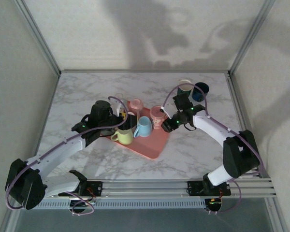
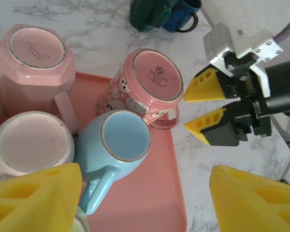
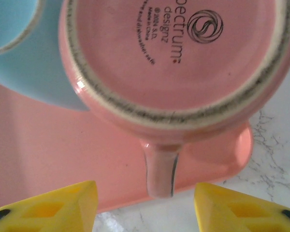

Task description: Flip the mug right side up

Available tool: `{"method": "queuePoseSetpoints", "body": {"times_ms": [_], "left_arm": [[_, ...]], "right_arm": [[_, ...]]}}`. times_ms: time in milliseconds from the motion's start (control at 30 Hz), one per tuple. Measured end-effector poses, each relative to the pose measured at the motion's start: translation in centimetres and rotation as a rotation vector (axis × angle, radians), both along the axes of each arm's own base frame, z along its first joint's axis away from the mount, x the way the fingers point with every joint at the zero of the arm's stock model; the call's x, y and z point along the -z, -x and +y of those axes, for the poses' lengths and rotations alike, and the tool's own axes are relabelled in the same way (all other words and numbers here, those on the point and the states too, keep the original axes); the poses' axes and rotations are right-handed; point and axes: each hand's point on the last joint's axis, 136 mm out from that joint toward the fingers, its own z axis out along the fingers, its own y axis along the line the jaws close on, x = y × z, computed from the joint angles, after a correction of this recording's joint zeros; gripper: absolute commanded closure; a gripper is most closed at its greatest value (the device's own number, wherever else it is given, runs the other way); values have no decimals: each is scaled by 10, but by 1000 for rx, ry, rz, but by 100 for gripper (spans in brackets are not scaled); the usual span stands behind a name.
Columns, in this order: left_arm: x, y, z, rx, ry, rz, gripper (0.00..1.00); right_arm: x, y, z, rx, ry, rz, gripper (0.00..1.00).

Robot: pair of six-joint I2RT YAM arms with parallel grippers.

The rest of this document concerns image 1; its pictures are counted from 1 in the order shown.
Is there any coral printed mug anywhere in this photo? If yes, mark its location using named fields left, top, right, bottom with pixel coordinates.
left=149, top=105, right=167, bottom=130

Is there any yellow-green mug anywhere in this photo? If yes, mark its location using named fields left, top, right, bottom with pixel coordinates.
left=110, top=129, right=134, bottom=145

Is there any pink faceted mug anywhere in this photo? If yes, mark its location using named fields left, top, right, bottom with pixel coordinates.
left=129, top=98, right=145, bottom=114

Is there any light blue mug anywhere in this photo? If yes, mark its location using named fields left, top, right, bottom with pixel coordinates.
left=133, top=116, right=152, bottom=138

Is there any white mug with script print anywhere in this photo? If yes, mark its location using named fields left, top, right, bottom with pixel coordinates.
left=114, top=93, right=126, bottom=107

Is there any navy blue mug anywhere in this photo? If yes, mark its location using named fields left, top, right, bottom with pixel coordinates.
left=192, top=82, right=210, bottom=102

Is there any dark teal mug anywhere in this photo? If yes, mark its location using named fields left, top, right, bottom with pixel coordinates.
left=178, top=79, right=193, bottom=98

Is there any pink plastic tray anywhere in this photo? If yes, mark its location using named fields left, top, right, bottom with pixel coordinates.
left=105, top=100, right=171, bottom=160

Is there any controller board with LED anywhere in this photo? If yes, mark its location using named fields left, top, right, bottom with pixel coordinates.
left=204, top=198, right=223, bottom=215
left=69, top=199, right=95, bottom=216

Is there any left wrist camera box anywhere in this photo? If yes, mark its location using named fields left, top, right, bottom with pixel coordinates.
left=112, top=101, right=126, bottom=116

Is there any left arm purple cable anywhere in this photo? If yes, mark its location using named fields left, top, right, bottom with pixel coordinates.
left=5, top=96, right=129, bottom=216

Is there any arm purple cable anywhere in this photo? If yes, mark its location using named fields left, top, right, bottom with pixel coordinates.
left=5, top=96, right=129, bottom=216
left=161, top=83, right=265, bottom=215

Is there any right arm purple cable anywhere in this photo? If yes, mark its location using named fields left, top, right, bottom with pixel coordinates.
left=161, top=83, right=265, bottom=215

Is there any thin aluminium frame rail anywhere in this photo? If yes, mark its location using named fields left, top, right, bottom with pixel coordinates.
left=59, top=69, right=230, bottom=74

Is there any aluminium table edge rail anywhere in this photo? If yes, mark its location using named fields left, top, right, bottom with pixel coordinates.
left=224, top=72, right=273, bottom=181

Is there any wide aluminium frame rail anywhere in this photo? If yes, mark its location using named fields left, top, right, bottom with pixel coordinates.
left=13, top=178, right=277, bottom=199

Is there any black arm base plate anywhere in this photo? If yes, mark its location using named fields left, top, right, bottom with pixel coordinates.
left=58, top=181, right=104, bottom=197
left=187, top=180, right=232, bottom=196

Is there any grey slotted cable duct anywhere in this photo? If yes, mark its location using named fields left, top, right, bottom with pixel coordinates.
left=19, top=198, right=206, bottom=210

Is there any aluminium frame post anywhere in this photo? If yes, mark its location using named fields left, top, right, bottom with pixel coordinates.
left=228, top=0, right=276, bottom=75
left=13, top=0, right=61, bottom=76

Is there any aluminium frame leg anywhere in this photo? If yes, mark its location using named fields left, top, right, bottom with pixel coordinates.
left=0, top=197, right=24, bottom=232
left=264, top=197, right=290, bottom=232

